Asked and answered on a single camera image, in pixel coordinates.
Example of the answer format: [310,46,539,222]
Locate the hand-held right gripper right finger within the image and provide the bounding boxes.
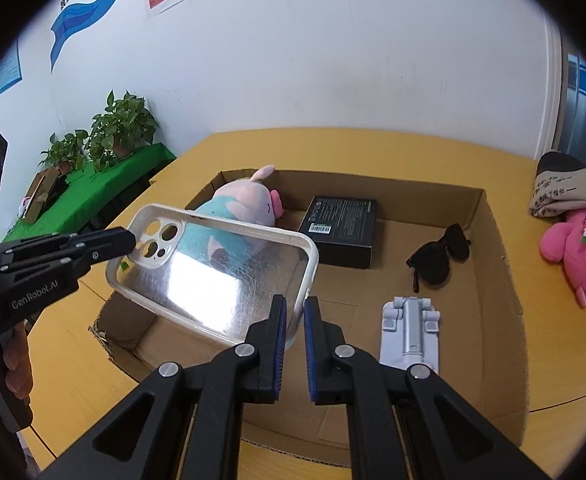
[303,296,559,480]

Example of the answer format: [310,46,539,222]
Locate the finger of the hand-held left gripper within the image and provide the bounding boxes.
[0,226,140,263]
[0,250,130,290]

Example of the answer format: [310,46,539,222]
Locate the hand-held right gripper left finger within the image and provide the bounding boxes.
[38,295,289,480]

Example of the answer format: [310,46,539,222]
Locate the clear phone case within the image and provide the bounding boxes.
[105,203,320,352]

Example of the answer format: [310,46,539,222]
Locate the pink pig plush toy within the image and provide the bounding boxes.
[180,164,285,275]

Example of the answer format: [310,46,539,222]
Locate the person's left hand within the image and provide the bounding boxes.
[2,321,34,400]

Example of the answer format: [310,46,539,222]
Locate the small brown cardboard box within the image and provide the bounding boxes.
[22,167,62,224]

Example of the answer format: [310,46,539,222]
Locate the green tablecloth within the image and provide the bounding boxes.
[2,142,177,244]

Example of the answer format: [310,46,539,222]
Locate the small potted green plant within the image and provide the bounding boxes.
[39,130,92,177]

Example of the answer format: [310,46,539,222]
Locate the grey phone stand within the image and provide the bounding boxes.
[378,296,443,376]

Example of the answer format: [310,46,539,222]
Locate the black product box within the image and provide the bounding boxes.
[297,195,378,269]

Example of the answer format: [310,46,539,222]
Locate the large potted green plant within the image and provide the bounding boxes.
[89,90,160,172]

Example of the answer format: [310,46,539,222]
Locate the black sunglasses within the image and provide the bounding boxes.
[405,223,473,294]

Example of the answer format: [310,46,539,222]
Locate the magenta plush toy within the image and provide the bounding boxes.
[538,208,586,320]

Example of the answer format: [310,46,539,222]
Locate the beige printed cloth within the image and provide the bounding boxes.
[528,151,586,222]

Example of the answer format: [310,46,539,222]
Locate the blue glass door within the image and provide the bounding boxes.
[557,49,586,170]

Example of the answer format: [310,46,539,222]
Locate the blue wall notice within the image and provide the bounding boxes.
[0,35,24,102]

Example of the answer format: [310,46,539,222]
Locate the blue wave wall poster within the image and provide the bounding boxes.
[49,0,152,75]

